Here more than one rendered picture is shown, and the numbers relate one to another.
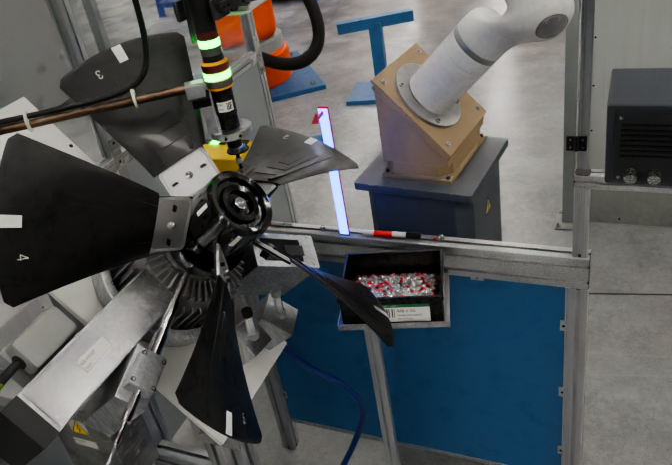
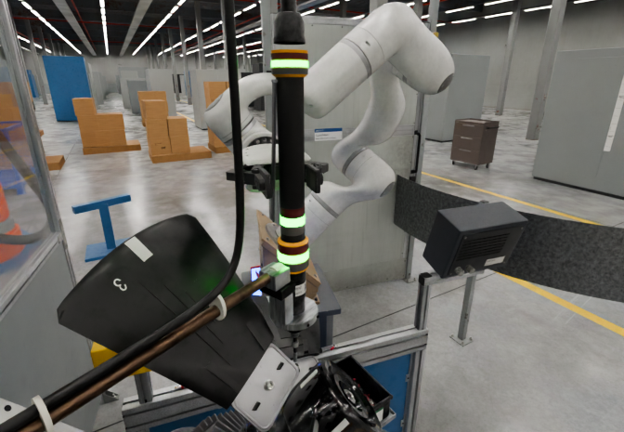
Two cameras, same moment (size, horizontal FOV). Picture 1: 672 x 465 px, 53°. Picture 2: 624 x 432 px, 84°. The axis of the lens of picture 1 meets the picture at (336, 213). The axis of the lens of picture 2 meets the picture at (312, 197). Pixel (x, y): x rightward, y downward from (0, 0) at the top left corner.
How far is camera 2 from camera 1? 0.87 m
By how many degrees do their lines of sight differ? 44
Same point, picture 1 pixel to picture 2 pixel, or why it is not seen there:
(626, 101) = (466, 228)
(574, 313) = (417, 367)
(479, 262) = (365, 355)
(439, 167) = (310, 294)
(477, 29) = (336, 194)
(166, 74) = (203, 265)
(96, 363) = not seen: outside the picture
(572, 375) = (412, 409)
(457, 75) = (319, 227)
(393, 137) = not seen: hidden behind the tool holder
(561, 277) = (412, 346)
